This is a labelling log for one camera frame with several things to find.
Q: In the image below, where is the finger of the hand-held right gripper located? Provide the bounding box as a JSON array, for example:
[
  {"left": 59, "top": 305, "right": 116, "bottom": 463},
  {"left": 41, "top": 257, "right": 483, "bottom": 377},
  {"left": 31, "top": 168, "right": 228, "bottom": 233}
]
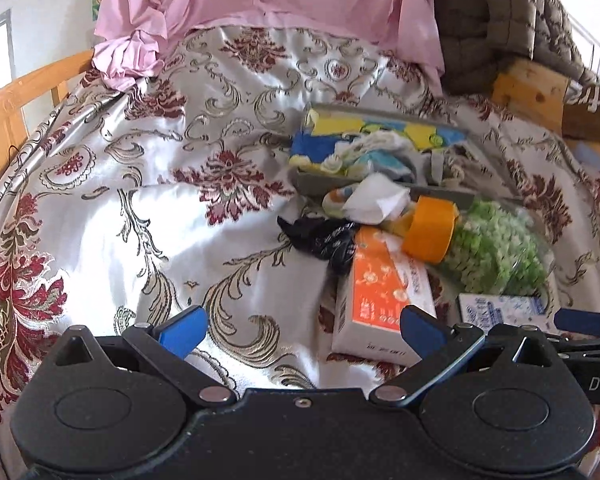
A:
[
  {"left": 554, "top": 308, "right": 600, "bottom": 337},
  {"left": 555, "top": 337, "right": 600, "bottom": 361}
]

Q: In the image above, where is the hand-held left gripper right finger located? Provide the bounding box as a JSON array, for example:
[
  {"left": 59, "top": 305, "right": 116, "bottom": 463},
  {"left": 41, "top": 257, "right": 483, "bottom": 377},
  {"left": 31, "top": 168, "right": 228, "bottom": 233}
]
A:
[{"left": 369, "top": 305, "right": 565, "bottom": 407}]

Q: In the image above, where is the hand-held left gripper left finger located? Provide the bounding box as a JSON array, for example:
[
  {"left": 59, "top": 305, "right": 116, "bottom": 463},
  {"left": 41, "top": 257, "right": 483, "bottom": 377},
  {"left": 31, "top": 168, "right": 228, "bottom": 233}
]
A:
[{"left": 47, "top": 305, "right": 237, "bottom": 407}]

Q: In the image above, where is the tissue paper pack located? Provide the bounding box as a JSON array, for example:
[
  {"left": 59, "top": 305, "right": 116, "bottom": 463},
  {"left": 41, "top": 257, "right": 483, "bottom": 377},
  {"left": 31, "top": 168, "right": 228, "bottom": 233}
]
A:
[{"left": 331, "top": 226, "right": 437, "bottom": 356}]

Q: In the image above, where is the white and blue carton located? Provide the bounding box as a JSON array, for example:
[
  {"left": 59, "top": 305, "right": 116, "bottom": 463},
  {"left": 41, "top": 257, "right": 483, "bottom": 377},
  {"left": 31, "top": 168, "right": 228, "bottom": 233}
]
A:
[{"left": 457, "top": 292, "right": 561, "bottom": 333}]

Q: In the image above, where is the white printed sock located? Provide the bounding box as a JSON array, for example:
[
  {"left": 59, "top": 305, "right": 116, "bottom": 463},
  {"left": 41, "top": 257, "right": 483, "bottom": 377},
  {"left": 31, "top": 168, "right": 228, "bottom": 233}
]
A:
[{"left": 325, "top": 152, "right": 416, "bottom": 183}]

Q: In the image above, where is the orange tape roll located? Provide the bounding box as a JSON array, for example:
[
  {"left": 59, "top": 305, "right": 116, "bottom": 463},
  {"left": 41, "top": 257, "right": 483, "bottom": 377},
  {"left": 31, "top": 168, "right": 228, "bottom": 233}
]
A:
[{"left": 401, "top": 196, "right": 460, "bottom": 264}]

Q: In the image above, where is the bag of green pieces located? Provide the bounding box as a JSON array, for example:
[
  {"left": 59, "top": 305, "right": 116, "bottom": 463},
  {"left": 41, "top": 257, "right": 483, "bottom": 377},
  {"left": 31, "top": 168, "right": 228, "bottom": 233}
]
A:
[{"left": 432, "top": 197, "right": 556, "bottom": 297}]

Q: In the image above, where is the floral satin bedspread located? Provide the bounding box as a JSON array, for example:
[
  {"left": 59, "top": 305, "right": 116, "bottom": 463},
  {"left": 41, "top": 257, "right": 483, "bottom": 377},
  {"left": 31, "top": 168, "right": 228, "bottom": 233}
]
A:
[{"left": 0, "top": 25, "right": 600, "bottom": 480}]

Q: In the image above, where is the black plastic bag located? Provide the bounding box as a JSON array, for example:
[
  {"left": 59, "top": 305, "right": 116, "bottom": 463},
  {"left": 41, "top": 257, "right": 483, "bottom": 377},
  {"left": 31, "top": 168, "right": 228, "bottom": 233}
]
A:
[{"left": 277, "top": 216, "right": 361, "bottom": 276}]

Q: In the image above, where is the white crumpled tissue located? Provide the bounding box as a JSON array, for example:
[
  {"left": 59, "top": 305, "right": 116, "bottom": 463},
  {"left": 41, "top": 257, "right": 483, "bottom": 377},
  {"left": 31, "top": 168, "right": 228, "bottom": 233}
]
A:
[{"left": 341, "top": 174, "right": 412, "bottom": 224}]

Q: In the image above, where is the colourful patterned sock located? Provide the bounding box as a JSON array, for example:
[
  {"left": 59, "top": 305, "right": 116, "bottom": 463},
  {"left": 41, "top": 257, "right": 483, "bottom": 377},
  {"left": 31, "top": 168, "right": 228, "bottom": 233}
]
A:
[{"left": 322, "top": 187, "right": 363, "bottom": 218}]

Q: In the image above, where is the brown printed box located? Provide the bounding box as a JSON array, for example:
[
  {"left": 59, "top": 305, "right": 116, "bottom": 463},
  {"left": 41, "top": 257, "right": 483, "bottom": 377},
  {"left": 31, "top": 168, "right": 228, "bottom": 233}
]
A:
[{"left": 562, "top": 77, "right": 600, "bottom": 142}]

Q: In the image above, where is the cartoon print towel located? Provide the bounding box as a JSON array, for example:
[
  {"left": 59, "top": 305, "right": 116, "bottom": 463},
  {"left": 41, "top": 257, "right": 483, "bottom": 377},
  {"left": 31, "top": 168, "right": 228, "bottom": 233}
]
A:
[{"left": 289, "top": 114, "right": 468, "bottom": 171}]

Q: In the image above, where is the wooden box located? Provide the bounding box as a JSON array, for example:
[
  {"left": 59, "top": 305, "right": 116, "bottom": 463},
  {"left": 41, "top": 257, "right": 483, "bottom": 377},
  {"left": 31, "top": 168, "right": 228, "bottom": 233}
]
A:
[{"left": 492, "top": 57, "right": 576, "bottom": 121}]

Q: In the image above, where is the olive quilted jacket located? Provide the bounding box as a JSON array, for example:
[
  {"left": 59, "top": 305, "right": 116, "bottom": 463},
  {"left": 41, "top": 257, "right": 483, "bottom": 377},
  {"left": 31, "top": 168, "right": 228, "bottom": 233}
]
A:
[{"left": 432, "top": 0, "right": 600, "bottom": 93}]

